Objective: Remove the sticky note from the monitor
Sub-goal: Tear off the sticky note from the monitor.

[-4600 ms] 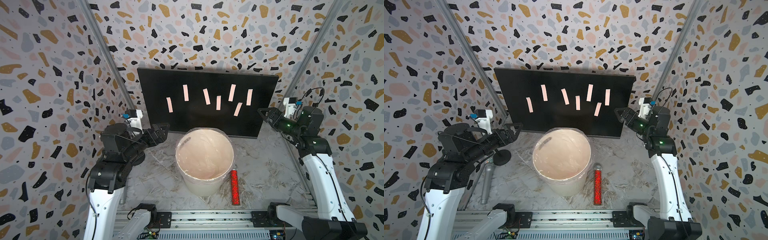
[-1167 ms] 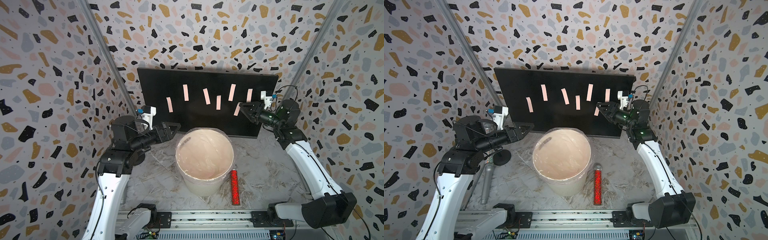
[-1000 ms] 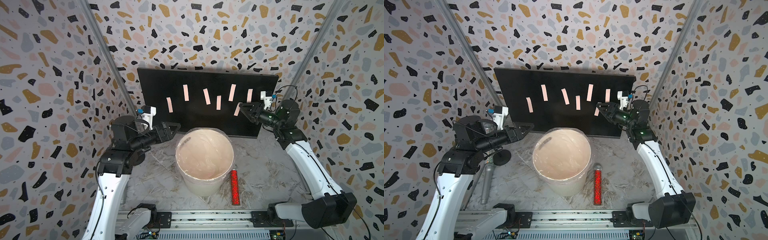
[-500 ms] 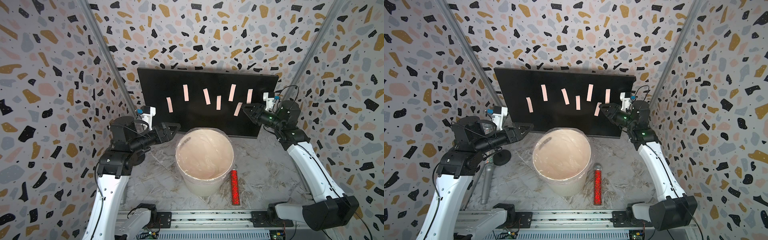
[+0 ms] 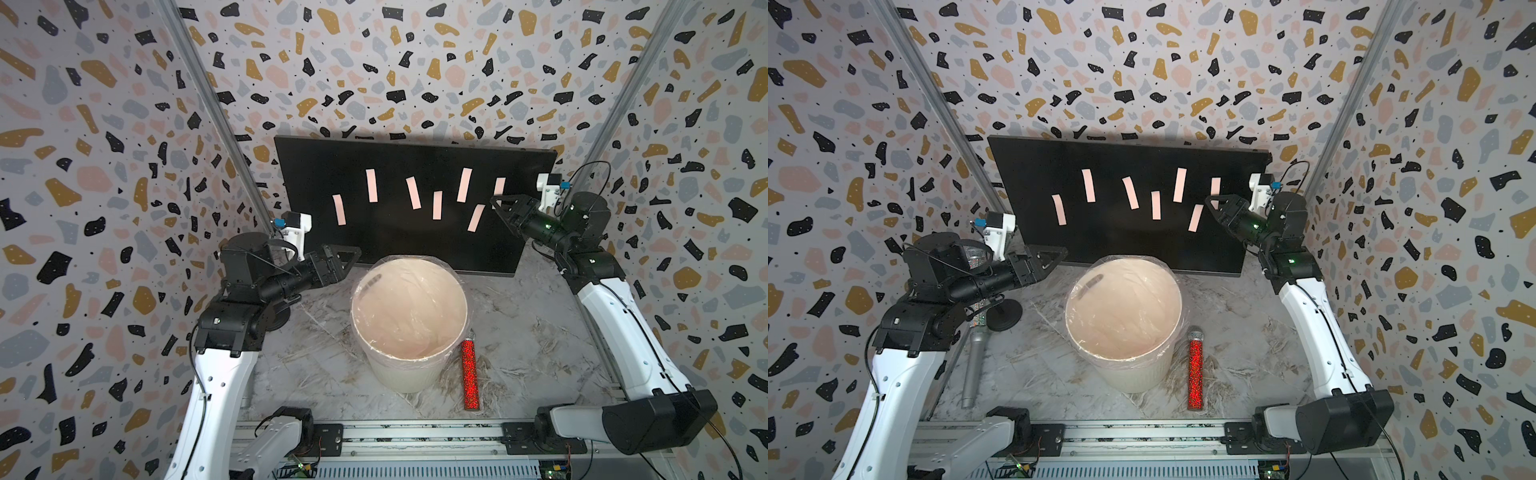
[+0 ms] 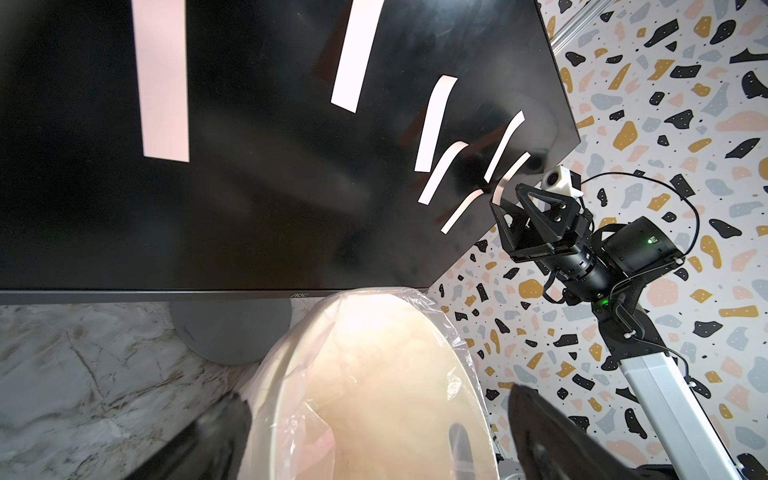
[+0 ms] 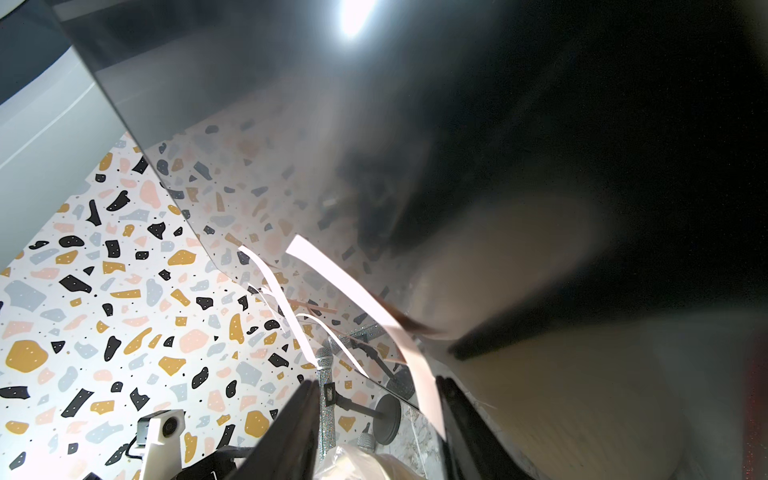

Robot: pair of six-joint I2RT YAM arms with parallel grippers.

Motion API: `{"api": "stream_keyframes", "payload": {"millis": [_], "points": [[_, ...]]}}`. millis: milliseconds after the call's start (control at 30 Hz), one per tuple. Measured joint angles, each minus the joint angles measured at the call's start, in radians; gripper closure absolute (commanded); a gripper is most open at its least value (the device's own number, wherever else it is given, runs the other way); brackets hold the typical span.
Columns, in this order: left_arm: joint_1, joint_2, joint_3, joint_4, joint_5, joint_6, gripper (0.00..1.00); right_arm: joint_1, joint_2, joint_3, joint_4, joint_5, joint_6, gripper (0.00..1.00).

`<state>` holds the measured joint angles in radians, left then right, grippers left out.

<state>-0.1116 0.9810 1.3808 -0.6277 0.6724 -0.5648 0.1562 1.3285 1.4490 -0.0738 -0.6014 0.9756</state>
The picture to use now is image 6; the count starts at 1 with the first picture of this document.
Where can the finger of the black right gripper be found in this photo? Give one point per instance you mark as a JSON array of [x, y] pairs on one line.
[[518, 238], [549, 216]]

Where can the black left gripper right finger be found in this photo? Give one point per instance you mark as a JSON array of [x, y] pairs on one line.
[[550, 446]]

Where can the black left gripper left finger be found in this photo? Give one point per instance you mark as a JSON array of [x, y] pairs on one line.
[[210, 447]]

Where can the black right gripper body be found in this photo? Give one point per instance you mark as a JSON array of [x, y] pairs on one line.
[[573, 262]]

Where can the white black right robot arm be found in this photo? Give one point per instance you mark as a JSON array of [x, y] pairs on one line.
[[638, 253]]

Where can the grey round monitor stand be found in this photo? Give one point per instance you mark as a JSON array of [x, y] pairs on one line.
[[231, 332]]

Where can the black computer monitor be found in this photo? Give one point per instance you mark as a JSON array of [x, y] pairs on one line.
[[285, 194]]

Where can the cream bin with plastic liner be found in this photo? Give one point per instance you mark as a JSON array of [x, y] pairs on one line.
[[370, 384]]

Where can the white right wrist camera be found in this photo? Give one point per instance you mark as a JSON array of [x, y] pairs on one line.
[[563, 181]]

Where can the aluminium frame post right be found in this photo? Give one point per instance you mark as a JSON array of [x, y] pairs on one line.
[[572, 28]]

